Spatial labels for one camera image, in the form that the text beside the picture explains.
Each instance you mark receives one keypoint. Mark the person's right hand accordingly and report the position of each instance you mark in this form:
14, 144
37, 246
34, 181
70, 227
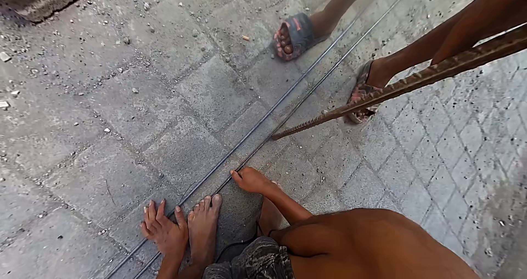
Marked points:
253, 181

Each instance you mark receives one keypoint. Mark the person's left hand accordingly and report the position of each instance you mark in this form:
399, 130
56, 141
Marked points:
169, 238

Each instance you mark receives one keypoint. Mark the person's right fingers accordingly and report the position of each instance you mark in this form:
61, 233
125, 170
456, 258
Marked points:
237, 176

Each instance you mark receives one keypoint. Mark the person's left ring finger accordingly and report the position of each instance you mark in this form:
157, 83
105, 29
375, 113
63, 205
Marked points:
147, 219

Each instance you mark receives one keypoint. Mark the person's left middle finger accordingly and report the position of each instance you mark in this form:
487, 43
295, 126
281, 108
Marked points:
152, 211

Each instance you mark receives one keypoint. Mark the person's left index finger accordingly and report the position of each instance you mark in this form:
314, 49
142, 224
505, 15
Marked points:
160, 211

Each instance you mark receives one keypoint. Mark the person's left thumb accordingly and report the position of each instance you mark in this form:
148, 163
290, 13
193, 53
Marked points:
180, 217

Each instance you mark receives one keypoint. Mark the person's left little finger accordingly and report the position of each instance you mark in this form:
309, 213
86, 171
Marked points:
145, 231

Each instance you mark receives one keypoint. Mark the smooth grey metal rod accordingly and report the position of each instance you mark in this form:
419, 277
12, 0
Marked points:
248, 135

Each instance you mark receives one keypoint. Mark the dark ribbed metal rod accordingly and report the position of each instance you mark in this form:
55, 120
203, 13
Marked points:
309, 91

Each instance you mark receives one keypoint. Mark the person's right forearm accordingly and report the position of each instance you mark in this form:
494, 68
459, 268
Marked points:
288, 205

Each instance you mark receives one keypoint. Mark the person's left forearm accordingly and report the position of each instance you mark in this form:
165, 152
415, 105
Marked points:
169, 266

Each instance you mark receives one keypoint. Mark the thick rusty brown rebar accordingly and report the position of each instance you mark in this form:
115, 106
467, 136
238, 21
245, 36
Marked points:
370, 99

